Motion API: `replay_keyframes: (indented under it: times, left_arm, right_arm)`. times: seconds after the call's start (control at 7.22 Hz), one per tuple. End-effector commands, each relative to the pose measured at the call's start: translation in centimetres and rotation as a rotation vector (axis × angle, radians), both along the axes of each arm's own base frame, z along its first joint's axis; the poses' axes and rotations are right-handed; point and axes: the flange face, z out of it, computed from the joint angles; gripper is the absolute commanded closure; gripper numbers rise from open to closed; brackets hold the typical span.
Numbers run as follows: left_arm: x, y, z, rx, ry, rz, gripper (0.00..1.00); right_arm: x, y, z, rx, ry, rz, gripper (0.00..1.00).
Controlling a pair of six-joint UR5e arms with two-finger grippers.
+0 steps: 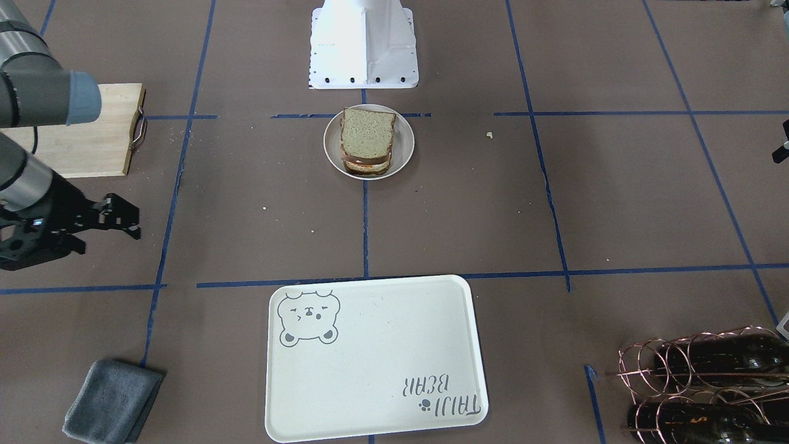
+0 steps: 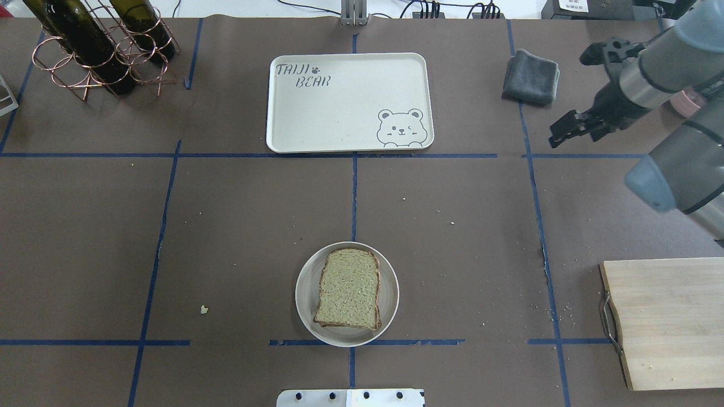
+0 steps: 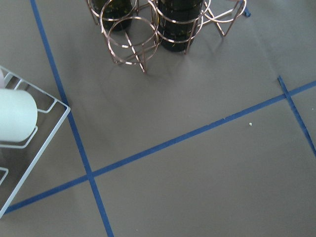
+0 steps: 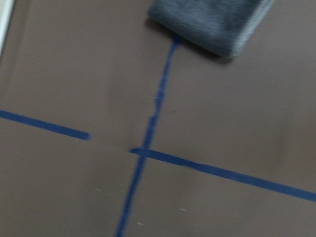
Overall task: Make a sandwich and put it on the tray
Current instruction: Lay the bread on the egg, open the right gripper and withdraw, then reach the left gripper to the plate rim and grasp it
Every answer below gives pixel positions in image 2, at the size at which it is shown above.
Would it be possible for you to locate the plain bread slice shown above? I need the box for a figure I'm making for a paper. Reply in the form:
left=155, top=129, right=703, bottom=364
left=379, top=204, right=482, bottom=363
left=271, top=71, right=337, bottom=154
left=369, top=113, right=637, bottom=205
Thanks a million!
left=313, top=248, right=382, bottom=331

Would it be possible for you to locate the copper wire bottle rack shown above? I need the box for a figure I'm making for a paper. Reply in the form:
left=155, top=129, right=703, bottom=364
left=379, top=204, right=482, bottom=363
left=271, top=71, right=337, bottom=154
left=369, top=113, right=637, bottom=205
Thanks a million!
left=25, top=1, right=179, bottom=101

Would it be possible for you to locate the front green wine bottle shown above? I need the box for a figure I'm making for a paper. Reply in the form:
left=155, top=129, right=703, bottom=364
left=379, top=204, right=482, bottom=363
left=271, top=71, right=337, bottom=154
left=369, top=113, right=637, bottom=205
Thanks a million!
left=23, top=1, right=136, bottom=96

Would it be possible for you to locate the white wire cup rack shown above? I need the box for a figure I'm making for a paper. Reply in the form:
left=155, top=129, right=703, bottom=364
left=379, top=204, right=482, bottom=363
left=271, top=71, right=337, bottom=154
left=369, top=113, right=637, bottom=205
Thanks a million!
left=0, top=75, right=19, bottom=117

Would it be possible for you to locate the green wine bottle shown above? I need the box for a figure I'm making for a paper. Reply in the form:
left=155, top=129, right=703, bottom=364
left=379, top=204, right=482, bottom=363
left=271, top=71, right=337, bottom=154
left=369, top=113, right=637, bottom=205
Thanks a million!
left=111, top=1, right=176, bottom=65
left=23, top=1, right=136, bottom=96

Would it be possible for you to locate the middle green wine bottle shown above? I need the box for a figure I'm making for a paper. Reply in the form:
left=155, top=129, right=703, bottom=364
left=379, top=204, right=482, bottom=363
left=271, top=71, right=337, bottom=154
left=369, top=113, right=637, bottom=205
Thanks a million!
left=111, top=1, right=176, bottom=65

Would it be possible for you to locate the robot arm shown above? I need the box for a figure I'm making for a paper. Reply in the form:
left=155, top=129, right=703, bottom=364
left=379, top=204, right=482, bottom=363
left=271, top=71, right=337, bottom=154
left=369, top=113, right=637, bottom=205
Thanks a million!
left=549, top=1, right=723, bottom=245

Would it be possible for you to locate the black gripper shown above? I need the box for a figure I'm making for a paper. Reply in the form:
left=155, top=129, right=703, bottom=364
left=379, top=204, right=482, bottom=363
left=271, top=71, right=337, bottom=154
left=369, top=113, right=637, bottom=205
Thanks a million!
left=549, top=85, right=649, bottom=149

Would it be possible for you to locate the cream bear tray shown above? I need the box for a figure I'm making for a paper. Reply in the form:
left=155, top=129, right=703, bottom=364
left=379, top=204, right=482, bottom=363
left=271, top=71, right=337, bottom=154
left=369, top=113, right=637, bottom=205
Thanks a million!
left=266, top=53, right=435, bottom=154

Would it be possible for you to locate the folded grey cloth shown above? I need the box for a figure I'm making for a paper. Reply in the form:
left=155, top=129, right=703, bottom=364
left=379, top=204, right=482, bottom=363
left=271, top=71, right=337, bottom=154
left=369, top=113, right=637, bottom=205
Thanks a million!
left=502, top=49, right=559, bottom=106

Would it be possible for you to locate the aluminium frame post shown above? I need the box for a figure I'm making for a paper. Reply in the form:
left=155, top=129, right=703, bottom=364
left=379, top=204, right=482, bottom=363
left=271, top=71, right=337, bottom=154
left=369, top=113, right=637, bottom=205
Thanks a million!
left=341, top=0, right=369, bottom=26

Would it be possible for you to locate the pink bowl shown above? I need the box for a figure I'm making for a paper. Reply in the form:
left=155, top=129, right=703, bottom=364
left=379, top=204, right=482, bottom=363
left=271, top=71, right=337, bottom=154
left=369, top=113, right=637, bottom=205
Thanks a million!
left=669, top=88, right=708, bottom=118

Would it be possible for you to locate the black box device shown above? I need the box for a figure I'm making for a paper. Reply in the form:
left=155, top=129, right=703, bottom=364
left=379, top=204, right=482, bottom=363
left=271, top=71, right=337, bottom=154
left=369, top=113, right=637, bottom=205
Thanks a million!
left=540, top=0, right=635, bottom=20

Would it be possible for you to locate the white round plate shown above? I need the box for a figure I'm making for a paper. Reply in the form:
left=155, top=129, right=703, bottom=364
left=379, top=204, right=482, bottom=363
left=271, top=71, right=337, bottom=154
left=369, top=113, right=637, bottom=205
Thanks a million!
left=295, top=241, right=400, bottom=348

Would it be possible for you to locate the wooden cutting board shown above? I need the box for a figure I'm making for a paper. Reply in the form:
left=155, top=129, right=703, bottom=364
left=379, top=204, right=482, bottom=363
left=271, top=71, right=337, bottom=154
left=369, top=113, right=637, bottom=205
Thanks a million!
left=600, top=257, right=723, bottom=391

